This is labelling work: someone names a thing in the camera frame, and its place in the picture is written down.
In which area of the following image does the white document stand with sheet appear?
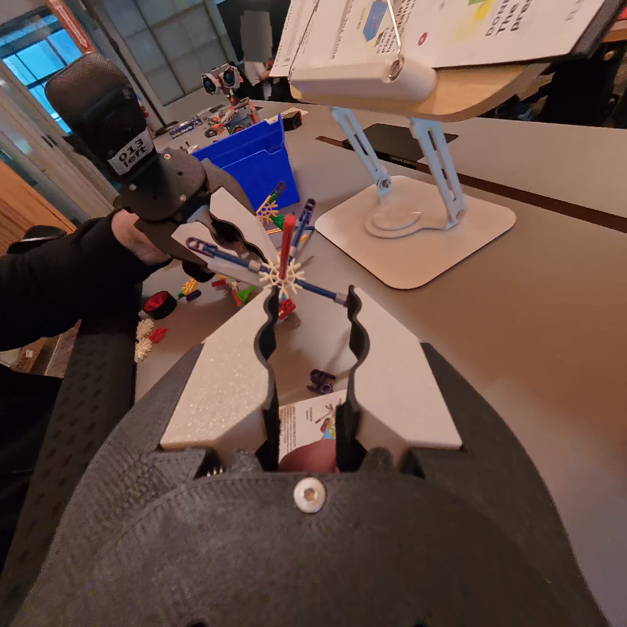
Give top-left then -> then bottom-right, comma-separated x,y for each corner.
269,0 -> 608,79

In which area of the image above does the wooden cabinet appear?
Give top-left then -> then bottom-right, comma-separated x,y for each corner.
0,162 -> 76,255

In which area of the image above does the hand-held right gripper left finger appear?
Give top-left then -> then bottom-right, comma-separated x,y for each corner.
160,286 -> 281,454

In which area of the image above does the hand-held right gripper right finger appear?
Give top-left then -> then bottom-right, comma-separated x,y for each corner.
335,285 -> 463,451

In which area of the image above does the red wheel black tyre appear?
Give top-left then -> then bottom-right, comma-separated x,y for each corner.
143,291 -> 178,320

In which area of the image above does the person's right hand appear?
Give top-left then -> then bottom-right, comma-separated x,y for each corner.
278,437 -> 340,473

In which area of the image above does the long red toy rod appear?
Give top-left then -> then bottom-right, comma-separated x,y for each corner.
279,215 -> 297,275

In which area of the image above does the person's left forearm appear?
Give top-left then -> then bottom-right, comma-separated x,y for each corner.
0,216 -> 172,353

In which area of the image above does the grey toy robot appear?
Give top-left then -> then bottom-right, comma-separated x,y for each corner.
202,63 -> 260,138

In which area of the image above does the white building ideas booklet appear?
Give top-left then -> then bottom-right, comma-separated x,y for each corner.
278,389 -> 344,454

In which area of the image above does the blue rod propeller assembly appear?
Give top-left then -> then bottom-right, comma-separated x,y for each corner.
186,198 -> 353,307

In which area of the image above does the blue plastic bin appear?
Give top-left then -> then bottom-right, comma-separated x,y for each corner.
191,115 -> 300,211

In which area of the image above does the person's left hand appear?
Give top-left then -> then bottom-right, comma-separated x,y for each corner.
112,210 -> 172,265

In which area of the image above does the black chair armrest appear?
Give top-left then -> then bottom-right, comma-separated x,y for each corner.
7,225 -> 69,253

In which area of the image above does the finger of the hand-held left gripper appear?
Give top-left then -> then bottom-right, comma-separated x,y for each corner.
207,186 -> 282,266
170,223 -> 268,288

